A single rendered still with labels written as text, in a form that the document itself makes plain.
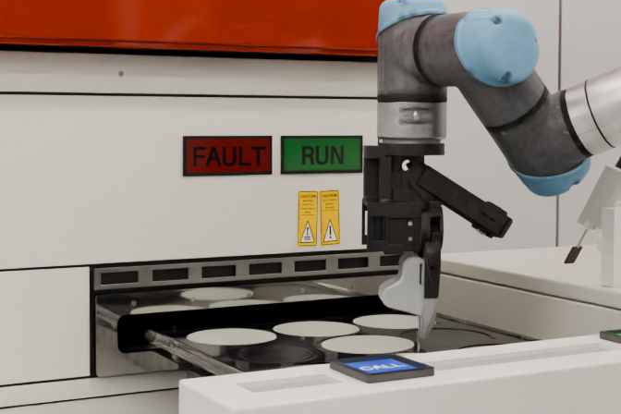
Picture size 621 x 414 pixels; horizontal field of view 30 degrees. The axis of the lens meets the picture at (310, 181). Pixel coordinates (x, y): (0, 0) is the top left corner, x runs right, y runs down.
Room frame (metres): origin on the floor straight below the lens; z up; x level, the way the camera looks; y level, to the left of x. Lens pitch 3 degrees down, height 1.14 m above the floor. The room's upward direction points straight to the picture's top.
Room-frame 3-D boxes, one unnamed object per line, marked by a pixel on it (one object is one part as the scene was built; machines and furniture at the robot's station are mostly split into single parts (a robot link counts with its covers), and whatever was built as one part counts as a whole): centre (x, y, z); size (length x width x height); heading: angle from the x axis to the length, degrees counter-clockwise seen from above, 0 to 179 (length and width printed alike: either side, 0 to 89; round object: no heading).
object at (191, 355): (1.16, 0.10, 0.90); 0.37 x 0.01 x 0.01; 28
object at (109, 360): (1.43, 0.05, 0.89); 0.44 x 0.02 x 0.10; 118
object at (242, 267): (1.43, 0.06, 0.96); 0.44 x 0.01 x 0.02; 118
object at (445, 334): (1.25, -0.06, 0.90); 0.34 x 0.34 x 0.01; 28
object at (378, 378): (0.84, -0.05, 0.96); 0.06 x 0.06 x 0.01; 28
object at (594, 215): (1.27, -0.33, 1.03); 0.06 x 0.04 x 0.13; 28
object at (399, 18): (1.25, -0.11, 1.22); 0.09 x 0.08 x 0.11; 34
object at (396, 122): (1.25, -0.11, 1.14); 0.08 x 0.08 x 0.05
